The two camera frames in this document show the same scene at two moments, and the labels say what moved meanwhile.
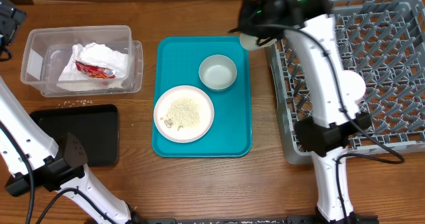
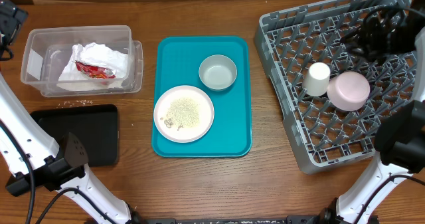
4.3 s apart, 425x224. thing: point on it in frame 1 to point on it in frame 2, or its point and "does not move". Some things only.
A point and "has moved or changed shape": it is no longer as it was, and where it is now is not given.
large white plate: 184,113 does not move
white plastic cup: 249,42 has moved or changed shape
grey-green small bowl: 218,72 does not move
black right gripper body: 258,20 to 377,41
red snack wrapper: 95,72 does not move
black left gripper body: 10,20 does not move
